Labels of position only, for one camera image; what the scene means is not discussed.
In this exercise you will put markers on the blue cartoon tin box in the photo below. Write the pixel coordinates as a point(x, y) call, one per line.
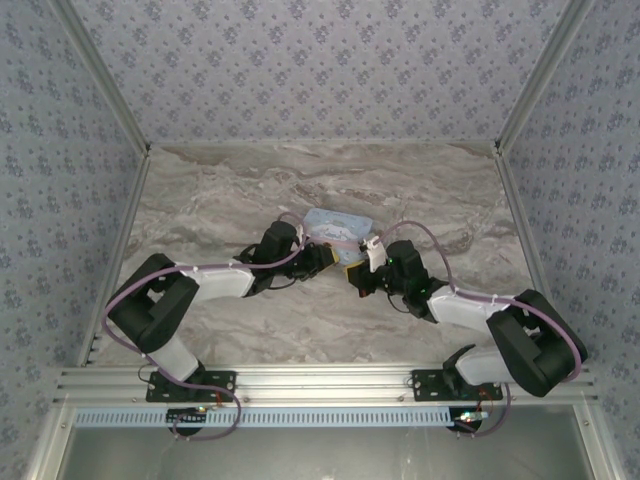
point(340, 227)

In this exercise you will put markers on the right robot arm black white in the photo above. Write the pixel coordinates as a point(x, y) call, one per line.
point(525, 350)

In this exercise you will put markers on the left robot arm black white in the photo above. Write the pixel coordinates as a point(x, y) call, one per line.
point(165, 320)

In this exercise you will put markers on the grey metal sheet panel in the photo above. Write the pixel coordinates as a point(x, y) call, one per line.
point(320, 455)

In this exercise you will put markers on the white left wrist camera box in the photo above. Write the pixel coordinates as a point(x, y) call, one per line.
point(300, 235)

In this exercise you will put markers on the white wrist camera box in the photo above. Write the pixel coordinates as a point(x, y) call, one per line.
point(374, 252)
point(300, 235)

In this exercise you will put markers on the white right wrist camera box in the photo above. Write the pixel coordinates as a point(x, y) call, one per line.
point(374, 252)

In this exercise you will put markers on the aluminium mounting rail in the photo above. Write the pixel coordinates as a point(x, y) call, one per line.
point(320, 382)

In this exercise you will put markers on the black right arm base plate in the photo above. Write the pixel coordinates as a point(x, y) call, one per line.
point(427, 387)

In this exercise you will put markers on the aluminium table side rail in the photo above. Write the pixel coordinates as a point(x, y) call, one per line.
point(525, 225)
point(127, 225)

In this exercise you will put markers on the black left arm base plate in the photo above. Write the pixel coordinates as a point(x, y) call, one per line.
point(220, 387)

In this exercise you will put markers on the aluminium frame post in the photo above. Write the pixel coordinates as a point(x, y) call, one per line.
point(100, 70)
point(545, 70)

